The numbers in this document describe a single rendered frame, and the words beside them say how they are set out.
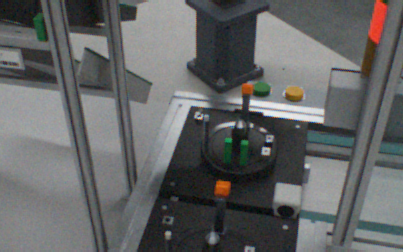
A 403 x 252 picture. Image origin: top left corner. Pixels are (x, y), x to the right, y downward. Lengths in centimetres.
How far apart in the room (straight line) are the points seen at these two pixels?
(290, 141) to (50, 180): 49
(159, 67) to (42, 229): 57
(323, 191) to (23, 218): 57
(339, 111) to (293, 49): 78
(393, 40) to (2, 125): 92
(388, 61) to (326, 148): 44
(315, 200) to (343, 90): 33
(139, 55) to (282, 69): 38
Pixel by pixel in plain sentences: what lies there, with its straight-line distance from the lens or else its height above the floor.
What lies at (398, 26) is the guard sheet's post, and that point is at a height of 135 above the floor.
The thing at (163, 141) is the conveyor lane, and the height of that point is 96.
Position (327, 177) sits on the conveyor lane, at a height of 92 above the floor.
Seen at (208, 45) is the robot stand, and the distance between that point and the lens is 131.
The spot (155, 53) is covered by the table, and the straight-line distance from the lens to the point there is 148.
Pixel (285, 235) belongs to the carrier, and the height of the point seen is 97.
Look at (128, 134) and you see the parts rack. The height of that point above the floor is 103.
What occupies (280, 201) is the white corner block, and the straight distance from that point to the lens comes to 90.
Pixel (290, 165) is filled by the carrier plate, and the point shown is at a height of 97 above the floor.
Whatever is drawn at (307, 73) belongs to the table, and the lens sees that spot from 142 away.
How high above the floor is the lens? 165
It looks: 40 degrees down
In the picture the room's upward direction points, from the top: straight up
